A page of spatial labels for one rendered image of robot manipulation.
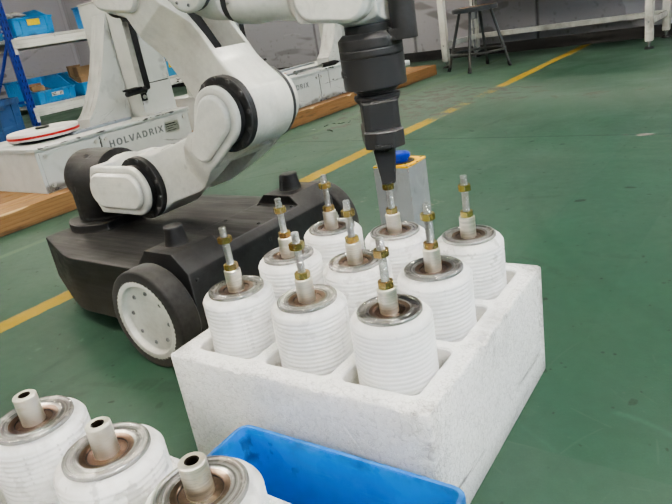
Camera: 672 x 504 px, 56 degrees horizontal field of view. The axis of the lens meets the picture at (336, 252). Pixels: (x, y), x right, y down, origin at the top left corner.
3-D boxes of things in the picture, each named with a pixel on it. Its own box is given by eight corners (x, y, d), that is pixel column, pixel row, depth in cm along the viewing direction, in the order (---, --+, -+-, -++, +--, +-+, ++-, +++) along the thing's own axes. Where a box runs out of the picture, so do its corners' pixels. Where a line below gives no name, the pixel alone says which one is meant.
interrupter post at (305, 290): (294, 304, 78) (289, 280, 76) (305, 296, 79) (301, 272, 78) (309, 307, 76) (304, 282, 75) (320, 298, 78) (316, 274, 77)
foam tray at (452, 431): (199, 460, 92) (168, 354, 85) (341, 333, 121) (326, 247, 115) (445, 549, 70) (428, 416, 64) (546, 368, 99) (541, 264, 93)
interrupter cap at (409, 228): (361, 240, 95) (360, 236, 95) (387, 223, 101) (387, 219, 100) (403, 244, 91) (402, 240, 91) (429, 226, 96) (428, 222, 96)
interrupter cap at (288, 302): (265, 311, 77) (264, 306, 77) (302, 285, 83) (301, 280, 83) (313, 320, 73) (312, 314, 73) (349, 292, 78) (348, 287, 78)
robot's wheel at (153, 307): (127, 357, 126) (99, 266, 119) (147, 345, 130) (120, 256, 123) (194, 378, 114) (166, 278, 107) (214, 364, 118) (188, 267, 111)
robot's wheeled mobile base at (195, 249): (21, 307, 155) (-28, 177, 143) (179, 233, 192) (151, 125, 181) (194, 355, 117) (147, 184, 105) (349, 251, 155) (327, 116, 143)
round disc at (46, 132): (-5, 147, 274) (-9, 135, 273) (57, 131, 297) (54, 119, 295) (31, 146, 257) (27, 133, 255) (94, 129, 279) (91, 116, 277)
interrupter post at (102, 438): (88, 459, 55) (77, 428, 54) (111, 442, 56) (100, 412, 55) (105, 467, 53) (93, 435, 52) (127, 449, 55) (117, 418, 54)
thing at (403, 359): (395, 478, 72) (373, 341, 65) (356, 436, 80) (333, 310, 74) (463, 445, 75) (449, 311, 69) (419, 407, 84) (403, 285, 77)
